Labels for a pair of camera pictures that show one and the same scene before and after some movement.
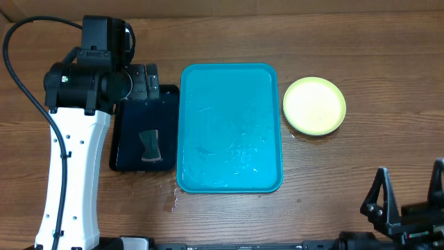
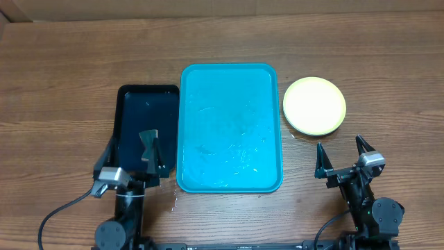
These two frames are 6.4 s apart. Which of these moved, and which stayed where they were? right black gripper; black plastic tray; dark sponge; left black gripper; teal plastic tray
Moved: right black gripper; left black gripper
Stayed: dark sponge; black plastic tray; teal plastic tray
